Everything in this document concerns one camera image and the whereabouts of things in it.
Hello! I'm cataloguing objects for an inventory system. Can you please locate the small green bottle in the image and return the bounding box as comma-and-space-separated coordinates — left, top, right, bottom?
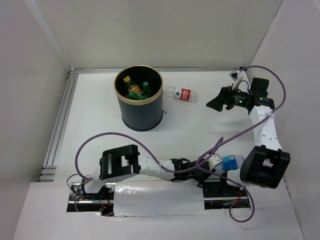
128, 91, 145, 101

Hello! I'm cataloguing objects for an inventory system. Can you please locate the clear bottle blue label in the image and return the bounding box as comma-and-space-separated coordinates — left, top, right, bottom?
214, 154, 245, 175

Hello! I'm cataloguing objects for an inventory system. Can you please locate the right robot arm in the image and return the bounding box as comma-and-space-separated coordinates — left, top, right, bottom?
206, 77, 291, 196

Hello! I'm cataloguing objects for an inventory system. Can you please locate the aluminium frame rail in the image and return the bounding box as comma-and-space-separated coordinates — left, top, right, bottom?
39, 68, 251, 182

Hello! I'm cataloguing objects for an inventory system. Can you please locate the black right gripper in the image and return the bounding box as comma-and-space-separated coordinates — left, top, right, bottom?
206, 83, 253, 112

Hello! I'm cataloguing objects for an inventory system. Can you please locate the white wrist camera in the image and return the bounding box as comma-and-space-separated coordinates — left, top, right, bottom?
208, 154, 223, 168
229, 70, 244, 90

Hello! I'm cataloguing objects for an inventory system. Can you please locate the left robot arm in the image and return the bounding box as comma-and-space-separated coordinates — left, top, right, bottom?
68, 144, 211, 201

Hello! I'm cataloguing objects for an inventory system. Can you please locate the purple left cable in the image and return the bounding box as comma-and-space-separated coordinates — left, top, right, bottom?
74, 132, 225, 183

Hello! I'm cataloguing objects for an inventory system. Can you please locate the clear bottle yellow cap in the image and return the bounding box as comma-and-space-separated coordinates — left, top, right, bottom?
123, 76, 143, 95

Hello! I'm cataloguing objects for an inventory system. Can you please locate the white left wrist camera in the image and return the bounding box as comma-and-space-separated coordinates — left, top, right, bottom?
208, 154, 223, 168

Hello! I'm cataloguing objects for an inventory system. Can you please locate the clear bottle red label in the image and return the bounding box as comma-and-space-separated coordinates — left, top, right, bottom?
163, 86, 197, 103

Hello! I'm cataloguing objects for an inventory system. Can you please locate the black bin gold rim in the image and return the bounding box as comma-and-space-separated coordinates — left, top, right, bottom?
113, 65, 163, 132

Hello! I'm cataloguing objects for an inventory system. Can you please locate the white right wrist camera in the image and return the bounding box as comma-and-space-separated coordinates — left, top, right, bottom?
229, 70, 244, 90

